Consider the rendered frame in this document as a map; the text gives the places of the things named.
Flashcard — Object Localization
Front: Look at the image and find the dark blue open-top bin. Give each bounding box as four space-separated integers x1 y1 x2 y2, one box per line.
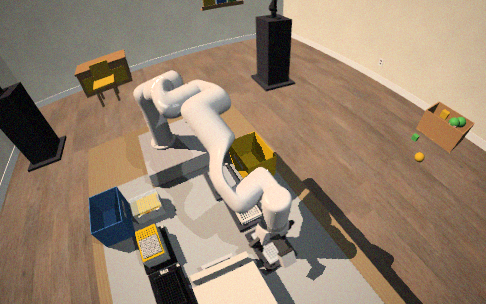
89 186 136 247

